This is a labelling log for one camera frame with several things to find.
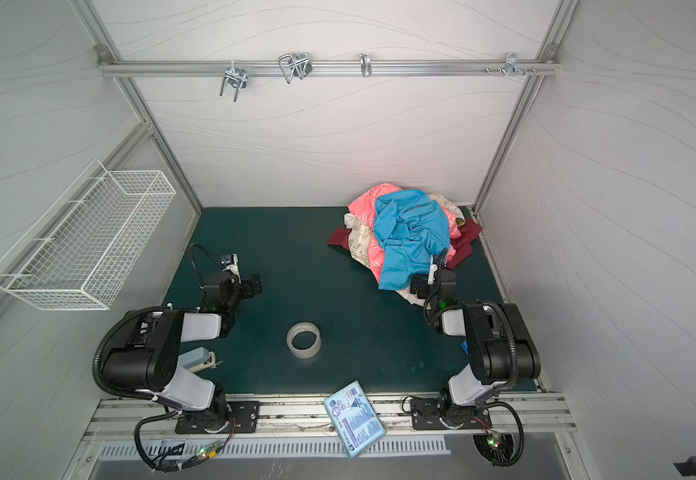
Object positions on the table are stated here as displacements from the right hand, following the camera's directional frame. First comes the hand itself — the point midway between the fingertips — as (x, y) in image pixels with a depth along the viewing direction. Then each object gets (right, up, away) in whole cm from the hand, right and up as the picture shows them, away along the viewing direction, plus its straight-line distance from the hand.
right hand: (436, 268), depth 96 cm
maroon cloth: (-32, +10, +15) cm, 37 cm away
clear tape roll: (-43, -16, -11) cm, 47 cm away
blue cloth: (-9, +12, -3) cm, 16 cm away
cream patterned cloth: (-25, +12, +6) cm, 29 cm away
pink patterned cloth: (-24, +22, +10) cm, 34 cm away
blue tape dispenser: (+5, -21, -11) cm, 25 cm away
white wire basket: (-90, +8, -27) cm, 95 cm away
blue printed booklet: (-27, -32, -27) cm, 50 cm away
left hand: (-61, 0, 0) cm, 61 cm away
